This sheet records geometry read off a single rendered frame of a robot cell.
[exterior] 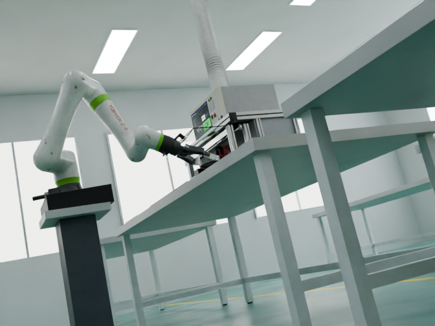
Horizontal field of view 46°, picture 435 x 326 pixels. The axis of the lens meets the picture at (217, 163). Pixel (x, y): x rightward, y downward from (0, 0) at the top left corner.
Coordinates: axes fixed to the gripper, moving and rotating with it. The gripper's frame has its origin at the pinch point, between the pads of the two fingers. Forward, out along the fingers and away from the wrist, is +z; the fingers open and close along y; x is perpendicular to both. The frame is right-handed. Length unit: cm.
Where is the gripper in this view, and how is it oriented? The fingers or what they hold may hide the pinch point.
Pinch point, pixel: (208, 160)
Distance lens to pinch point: 262.9
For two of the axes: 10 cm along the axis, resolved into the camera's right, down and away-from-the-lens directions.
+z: 9.0, 3.4, 2.5
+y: 3.7, -3.3, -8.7
